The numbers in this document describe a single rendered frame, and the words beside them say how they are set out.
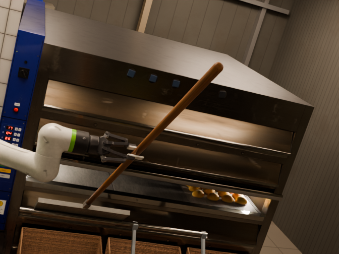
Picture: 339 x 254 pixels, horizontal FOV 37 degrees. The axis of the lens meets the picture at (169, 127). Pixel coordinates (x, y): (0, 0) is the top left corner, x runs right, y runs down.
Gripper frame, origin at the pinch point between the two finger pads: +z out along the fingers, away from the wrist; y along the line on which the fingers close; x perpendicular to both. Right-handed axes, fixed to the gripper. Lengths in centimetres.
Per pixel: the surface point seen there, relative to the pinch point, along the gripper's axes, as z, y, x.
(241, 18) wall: 235, -360, -337
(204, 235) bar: 85, 5, -114
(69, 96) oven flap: -17, -69, -103
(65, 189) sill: -5, -20, -145
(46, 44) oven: -38, -91, -84
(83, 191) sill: 7, -20, -144
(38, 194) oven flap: -21, -16, -152
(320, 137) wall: 318, -175, -286
